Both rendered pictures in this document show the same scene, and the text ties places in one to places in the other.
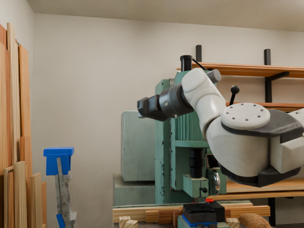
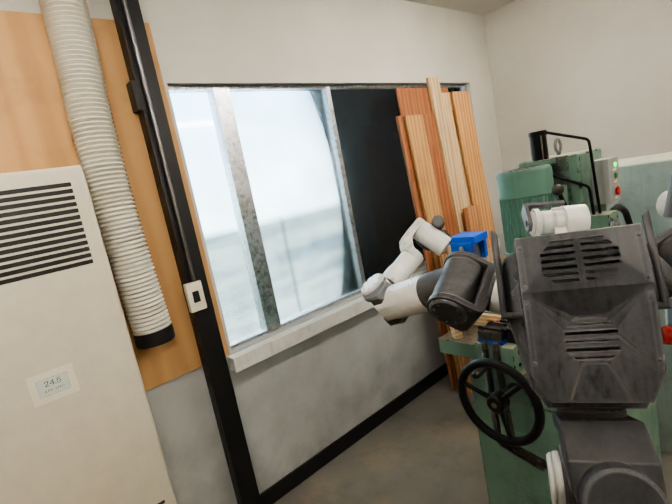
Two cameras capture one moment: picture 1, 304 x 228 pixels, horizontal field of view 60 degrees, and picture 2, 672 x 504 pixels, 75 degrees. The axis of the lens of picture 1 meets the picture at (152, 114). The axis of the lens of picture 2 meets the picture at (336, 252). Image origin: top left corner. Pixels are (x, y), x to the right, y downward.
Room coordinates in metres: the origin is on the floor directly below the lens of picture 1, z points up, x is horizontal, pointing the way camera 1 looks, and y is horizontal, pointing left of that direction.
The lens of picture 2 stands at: (-0.23, -1.13, 1.59)
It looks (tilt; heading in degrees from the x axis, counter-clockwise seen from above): 9 degrees down; 60
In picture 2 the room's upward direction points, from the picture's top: 11 degrees counter-clockwise
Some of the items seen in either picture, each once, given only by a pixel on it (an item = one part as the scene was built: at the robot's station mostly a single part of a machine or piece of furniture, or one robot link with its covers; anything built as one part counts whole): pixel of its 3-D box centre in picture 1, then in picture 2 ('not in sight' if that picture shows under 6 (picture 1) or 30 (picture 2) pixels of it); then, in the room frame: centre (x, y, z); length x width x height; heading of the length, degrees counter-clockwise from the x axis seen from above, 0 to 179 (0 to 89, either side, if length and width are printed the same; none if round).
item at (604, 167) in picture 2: not in sight; (605, 180); (1.45, -0.28, 1.40); 0.10 x 0.06 x 0.16; 9
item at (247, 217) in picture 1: (254, 219); not in sight; (1.06, -0.40, 0.92); 0.14 x 0.09 x 0.04; 9
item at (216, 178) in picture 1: (213, 182); not in sight; (1.26, -0.29, 1.02); 0.12 x 0.03 x 0.12; 9
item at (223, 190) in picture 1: (215, 180); not in sight; (1.32, -0.31, 1.02); 0.09 x 0.07 x 0.12; 99
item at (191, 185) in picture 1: (195, 187); not in sight; (1.13, -0.18, 1.03); 0.14 x 0.07 x 0.09; 9
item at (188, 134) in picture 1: (195, 110); (528, 213); (1.11, -0.19, 1.35); 0.18 x 0.18 x 0.31
